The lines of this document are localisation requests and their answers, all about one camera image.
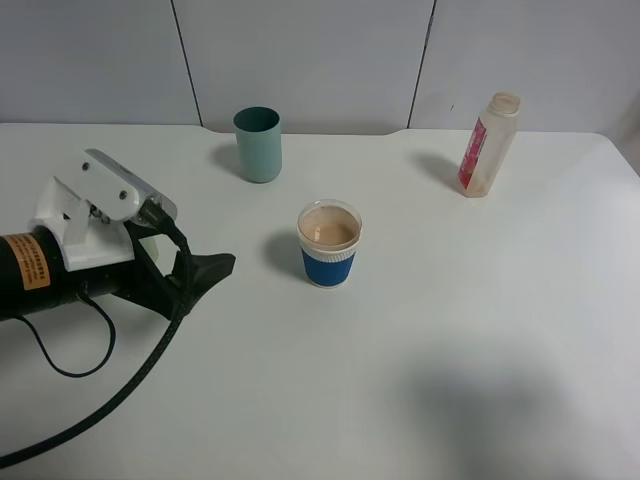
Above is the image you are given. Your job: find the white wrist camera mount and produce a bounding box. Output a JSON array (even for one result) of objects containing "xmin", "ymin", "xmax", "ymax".
[{"xmin": 29, "ymin": 149, "xmax": 178, "ymax": 272}]

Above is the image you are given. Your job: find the black left camera cable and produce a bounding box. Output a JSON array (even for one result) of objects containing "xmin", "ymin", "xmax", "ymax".
[{"xmin": 0, "ymin": 197, "xmax": 194, "ymax": 471}]

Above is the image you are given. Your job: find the clear drink bottle red label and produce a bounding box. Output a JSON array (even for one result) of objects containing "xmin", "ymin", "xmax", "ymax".
[{"xmin": 458, "ymin": 92, "xmax": 521, "ymax": 198}]

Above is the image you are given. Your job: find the pale yellow-green plastic cup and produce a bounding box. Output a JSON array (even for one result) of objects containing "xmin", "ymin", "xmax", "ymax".
[{"xmin": 139, "ymin": 236, "xmax": 159, "ymax": 262}]

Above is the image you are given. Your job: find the teal plastic cup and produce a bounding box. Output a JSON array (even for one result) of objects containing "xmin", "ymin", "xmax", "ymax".
[{"xmin": 233, "ymin": 106, "xmax": 282, "ymax": 183}]

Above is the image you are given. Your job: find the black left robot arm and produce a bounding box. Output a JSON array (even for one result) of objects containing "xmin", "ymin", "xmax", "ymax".
[{"xmin": 1, "ymin": 221, "xmax": 188, "ymax": 320}]

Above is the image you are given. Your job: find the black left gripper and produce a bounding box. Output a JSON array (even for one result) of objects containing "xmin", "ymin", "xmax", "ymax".
[{"xmin": 82, "ymin": 222, "xmax": 236, "ymax": 320}]

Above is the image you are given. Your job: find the glass cup with blue sleeve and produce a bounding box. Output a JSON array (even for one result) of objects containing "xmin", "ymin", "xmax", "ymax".
[{"xmin": 296, "ymin": 199, "xmax": 363, "ymax": 288}]

